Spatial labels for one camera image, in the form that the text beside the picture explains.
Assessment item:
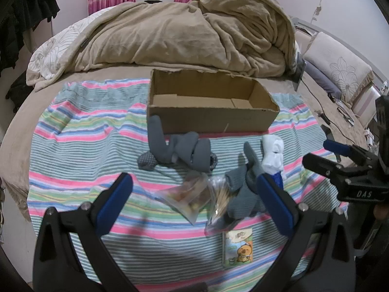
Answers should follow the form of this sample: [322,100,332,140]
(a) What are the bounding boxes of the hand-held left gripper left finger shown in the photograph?
[33,173,137,292]

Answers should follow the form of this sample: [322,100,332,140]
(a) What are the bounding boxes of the beige bed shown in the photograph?
[0,6,389,292]

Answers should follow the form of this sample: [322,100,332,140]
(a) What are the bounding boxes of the grey pillow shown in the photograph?
[305,63,342,97]

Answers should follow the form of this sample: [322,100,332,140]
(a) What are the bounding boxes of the clear bag of toothpicks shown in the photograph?
[204,176,241,235]

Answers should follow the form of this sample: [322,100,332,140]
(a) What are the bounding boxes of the hanging dark clothes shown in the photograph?
[0,0,60,71]

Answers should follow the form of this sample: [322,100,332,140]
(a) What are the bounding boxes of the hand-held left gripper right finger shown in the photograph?
[252,173,357,292]

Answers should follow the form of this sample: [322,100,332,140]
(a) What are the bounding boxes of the white and blue tube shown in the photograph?
[261,134,285,196]

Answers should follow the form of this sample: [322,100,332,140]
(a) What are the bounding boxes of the beige blanket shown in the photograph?
[26,0,300,82]

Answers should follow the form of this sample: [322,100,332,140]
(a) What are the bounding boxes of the black bag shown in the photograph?
[5,69,31,114]

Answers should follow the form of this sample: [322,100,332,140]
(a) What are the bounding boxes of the brown cardboard box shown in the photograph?
[147,68,280,135]

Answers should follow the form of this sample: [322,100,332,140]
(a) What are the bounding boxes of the cartoon duck card pack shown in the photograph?
[222,229,254,269]

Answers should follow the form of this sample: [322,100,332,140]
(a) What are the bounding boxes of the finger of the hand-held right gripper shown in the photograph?
[324,140,379,162]
[303,153,351,177]

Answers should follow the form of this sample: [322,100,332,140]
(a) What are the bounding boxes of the striped cloth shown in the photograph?
[27,77,341,292]

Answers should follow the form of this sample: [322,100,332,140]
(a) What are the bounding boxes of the dark tablet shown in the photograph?
[294,53,308,92]

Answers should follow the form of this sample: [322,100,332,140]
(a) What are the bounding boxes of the metal bed headboard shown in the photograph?
[291,16,389,81]

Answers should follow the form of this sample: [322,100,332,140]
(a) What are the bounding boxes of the white floral pillow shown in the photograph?
[304,32,375,104]

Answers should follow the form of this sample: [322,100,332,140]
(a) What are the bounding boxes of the white floral duvet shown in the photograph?
[27,6,111,80]

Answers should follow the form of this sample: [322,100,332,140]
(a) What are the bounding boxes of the black cable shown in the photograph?
[302,77,368,130]

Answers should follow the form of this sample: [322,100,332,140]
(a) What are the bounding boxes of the grey sock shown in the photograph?
[224,141,268,220]
[137,115,219,171]

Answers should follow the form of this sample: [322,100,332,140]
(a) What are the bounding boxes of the person's right hand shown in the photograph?
[375,204,389,221]

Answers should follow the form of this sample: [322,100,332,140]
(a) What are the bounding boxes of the clear bag of snacks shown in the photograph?
[154,172,212,226]

